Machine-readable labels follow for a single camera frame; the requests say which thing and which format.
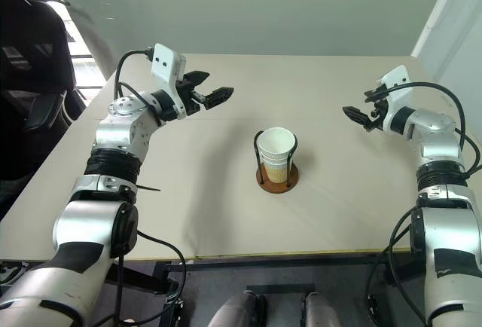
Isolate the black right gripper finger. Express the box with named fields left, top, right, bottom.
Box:
left=342, top=105, right=372, bottom=127
left=363, top=86, right=389, bottom=103

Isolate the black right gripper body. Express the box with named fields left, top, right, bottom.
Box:
left=364, top=94, right=389, bottom=133

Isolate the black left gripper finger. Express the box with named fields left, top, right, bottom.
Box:
left=203, top=86, right=235, bottom=111
left=183, top=71, right=211, bottom=87

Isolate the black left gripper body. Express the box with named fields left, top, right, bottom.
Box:
left=176, top=77, right=206, bottom=115

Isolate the white and tan paper cup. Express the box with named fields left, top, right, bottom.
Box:
left=262, top=157, right=291, bottom=185
left=258, top=127, right=297, bottom=160
left=261, top=152, right=293, bottom=165

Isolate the black office chair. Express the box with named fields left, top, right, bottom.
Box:
left=0, top=0, right=87, bottom=133

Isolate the grey rounded robot foot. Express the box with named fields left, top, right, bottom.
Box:
left=206, top=290, right=266, bottom=327
left=303, top=291, right=344, bottom=327

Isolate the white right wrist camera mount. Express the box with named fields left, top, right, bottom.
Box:
left=376, top=64, right=412, bottom=133

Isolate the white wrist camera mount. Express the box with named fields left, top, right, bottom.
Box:
left=376, top=64, right=412, bottom=133
left=150, top=42, right=188, bottom=121

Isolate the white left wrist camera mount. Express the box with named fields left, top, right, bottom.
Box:
left=150, top=42, right=188, bottom=121

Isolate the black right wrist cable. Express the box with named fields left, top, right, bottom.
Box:
left=376, top=81, right=482, bottom=177

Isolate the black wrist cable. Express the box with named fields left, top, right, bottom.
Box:
left=114, top=46, right=166, bottom=127
left=376, top=81, right=482, bottom=177

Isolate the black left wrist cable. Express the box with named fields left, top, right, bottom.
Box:
left=114, top=46, right=166, bottom=127

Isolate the wire cup holder wooden base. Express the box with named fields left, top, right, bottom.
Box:
left=253, top=130, right=300, bottom=194

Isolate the black right elbow cable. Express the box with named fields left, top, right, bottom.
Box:
left=366, top=206, right=429, bottom=327

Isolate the black elbow cable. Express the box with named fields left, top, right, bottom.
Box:
left=366, top=206, right=429, bottom=327
left=90, top=228, right=188, bottom=327

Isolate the black left elbow cable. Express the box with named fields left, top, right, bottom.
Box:
left=90, top=228, right=188, bottom=327

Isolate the black metal table frame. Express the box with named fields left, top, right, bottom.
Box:
left=105, top=249, right=426, bottom=296

